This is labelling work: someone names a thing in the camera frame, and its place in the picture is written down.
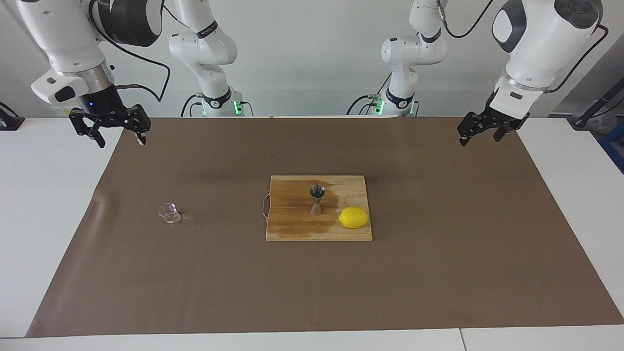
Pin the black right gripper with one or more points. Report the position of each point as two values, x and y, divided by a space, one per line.
102 105

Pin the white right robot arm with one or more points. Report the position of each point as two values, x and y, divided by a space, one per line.
63 44

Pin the brown table mat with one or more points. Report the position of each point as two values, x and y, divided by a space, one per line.
312 282

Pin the yellow lemon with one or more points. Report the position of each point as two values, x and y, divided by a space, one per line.
354 217

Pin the steel double jigger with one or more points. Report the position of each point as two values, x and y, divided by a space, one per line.
317 207

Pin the black stand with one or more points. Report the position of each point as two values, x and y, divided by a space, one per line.
592 109

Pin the black clamp mount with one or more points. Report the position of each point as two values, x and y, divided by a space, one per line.
9 122

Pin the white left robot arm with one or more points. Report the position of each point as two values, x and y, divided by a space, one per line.
541 44

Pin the wooden cutting board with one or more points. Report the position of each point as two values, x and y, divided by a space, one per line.
292 226

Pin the blue crate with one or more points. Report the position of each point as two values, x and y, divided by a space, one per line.
615 146

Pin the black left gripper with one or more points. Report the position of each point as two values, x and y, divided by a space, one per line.
507 121

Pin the small clear glass cup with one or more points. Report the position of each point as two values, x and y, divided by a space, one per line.
168 213

